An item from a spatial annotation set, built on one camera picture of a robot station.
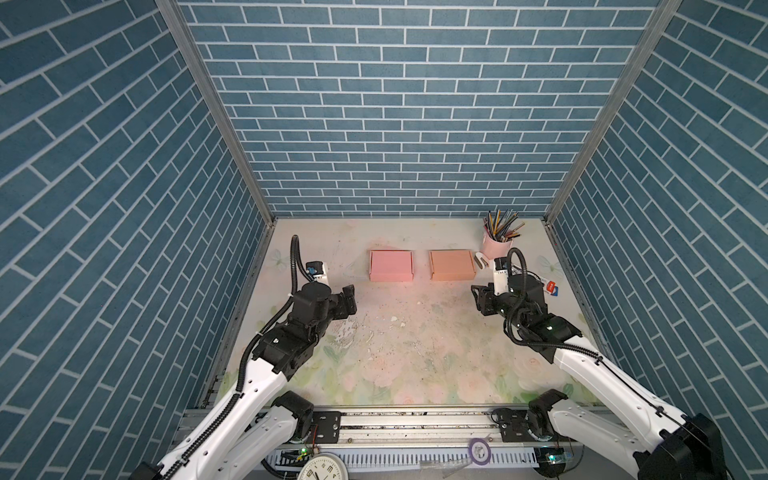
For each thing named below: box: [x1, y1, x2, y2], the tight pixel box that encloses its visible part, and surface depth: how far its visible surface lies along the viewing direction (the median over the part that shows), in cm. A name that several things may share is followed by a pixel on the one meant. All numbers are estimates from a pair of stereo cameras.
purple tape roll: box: [468, 438, 491, 465], surface depth 72 cm
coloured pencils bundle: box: [483, 208, 526, 243], surface depth 104 cm
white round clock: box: [297, 452, 350, 480], surface depth 67 cm
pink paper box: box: [369, 249, 415, 282], surface depth 104 cm
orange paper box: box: [429, 250, 477, 281], surface depth 107 cm
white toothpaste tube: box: [527, 271, 559, 296], surface depth 102 cm
